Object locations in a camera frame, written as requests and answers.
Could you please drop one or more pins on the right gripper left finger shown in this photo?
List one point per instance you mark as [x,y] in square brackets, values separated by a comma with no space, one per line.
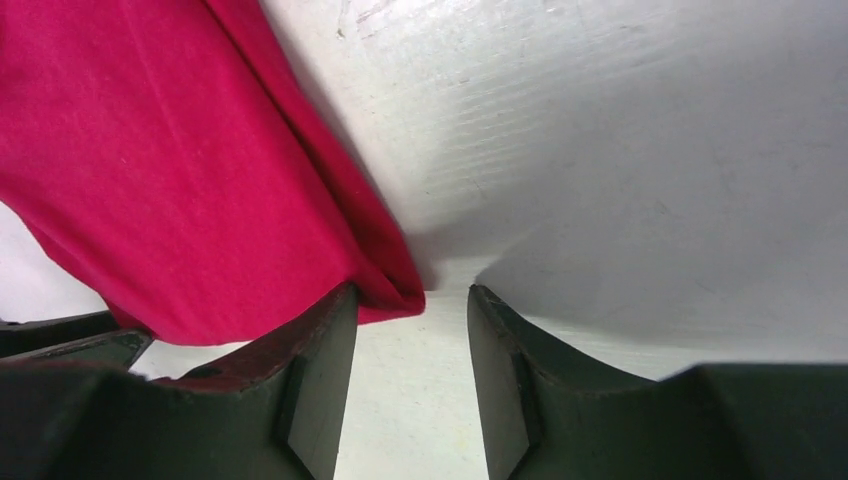
[271,409]

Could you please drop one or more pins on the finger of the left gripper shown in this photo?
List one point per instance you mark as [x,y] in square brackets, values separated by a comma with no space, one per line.
[19,338]
[116,349]

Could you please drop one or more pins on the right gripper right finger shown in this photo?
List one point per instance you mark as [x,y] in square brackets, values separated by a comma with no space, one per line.
[550,411]

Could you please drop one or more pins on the red t shirt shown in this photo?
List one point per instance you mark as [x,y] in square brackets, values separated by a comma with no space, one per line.
[163,154]

